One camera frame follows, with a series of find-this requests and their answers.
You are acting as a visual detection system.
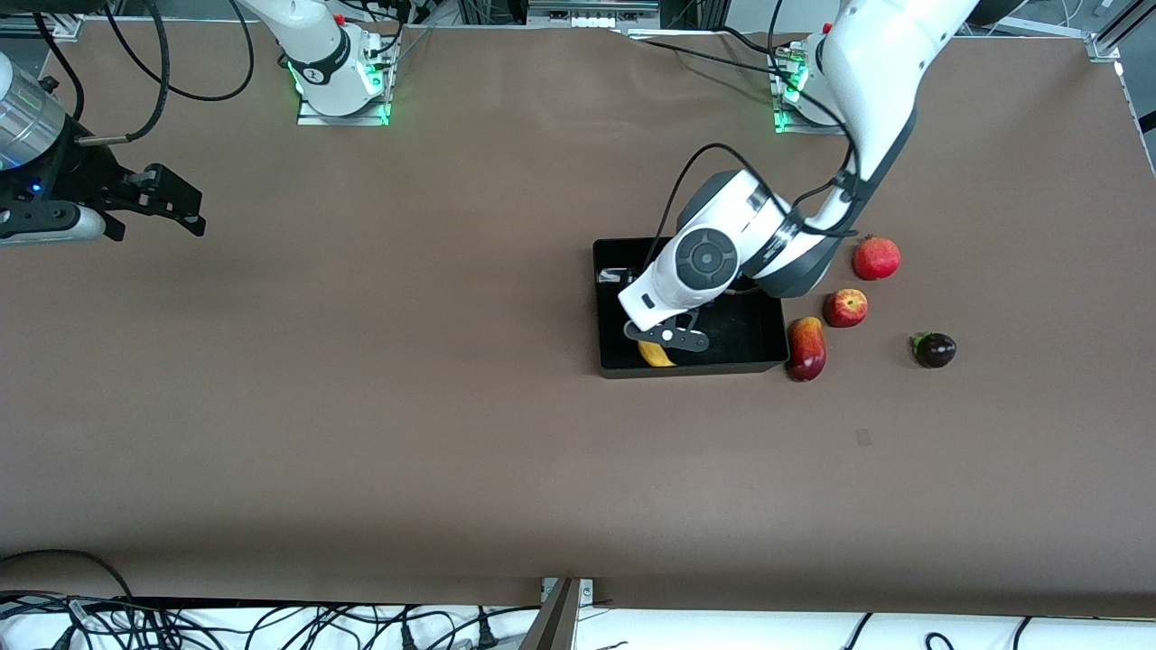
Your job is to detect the thick black looping cable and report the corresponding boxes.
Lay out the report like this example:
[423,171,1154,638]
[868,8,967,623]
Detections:
[135,0,256,103]

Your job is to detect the red yellow apple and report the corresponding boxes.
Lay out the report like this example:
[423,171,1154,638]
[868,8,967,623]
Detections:
[822,288,870,329]

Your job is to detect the black rectangular plastic box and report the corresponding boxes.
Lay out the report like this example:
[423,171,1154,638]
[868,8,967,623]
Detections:
[592,233,791,380]

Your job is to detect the dark slanted metal beam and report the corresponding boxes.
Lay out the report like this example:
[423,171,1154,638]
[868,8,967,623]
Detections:
[517,580,583,650]

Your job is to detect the red yellow mango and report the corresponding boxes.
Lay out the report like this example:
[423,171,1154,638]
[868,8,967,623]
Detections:
[786,316,828,383]

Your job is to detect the black cable with metal plug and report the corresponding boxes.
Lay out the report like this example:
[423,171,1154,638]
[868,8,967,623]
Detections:
[77,0,172,147]

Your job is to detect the red pomegranate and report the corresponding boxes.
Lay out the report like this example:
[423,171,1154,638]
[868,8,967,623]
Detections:
[853,235,902,282]

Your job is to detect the thin black tabletop cable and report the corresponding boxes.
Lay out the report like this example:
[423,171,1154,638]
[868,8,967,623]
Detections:
[623,32,788,75]
[718,25,785,53]

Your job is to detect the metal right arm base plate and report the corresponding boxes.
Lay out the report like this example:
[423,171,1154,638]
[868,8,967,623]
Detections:
[295,34,400,127]

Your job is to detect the silver table corner bracket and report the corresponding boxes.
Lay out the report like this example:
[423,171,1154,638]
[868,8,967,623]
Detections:
[0,14,84,39]

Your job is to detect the tangled black floor cables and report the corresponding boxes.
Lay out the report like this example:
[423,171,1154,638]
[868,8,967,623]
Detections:
[0,591,543,650]

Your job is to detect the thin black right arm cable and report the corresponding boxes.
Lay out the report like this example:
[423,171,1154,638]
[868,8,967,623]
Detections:
[33,11,88,100]

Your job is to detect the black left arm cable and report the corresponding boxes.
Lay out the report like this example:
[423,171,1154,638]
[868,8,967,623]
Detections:
[662,0,863,265]

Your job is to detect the white power strip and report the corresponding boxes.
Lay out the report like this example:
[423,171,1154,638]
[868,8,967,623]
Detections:
[527,0,662,28]

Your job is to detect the black arching floor cable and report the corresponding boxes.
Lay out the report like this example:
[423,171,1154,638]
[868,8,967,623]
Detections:
[0,548,135,601]

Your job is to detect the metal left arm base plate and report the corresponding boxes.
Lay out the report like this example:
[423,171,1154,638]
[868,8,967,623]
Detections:
[772,47,871,136]

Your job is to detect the dark purple eggplant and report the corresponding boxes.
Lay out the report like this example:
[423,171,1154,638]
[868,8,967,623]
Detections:
[910,330,957,369]

